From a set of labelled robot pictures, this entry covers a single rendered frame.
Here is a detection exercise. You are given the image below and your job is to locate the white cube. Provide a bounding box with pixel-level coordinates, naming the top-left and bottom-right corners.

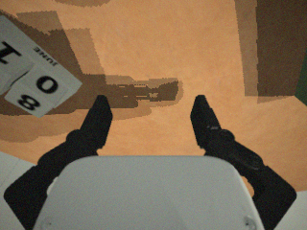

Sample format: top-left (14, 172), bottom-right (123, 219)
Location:
top-left (0, 37), bottom-right (35, 95)
top-left (5, 66), bottom-right (68, 118)

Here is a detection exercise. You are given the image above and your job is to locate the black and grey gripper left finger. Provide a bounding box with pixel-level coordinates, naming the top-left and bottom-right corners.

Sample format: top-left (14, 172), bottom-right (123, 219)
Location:
top-left (4, 95), bottom-right (113, 230)

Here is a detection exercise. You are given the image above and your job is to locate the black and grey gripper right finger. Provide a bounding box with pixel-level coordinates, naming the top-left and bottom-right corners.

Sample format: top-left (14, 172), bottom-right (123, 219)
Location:
top-left (190, 95), bottom-right (297, 230)

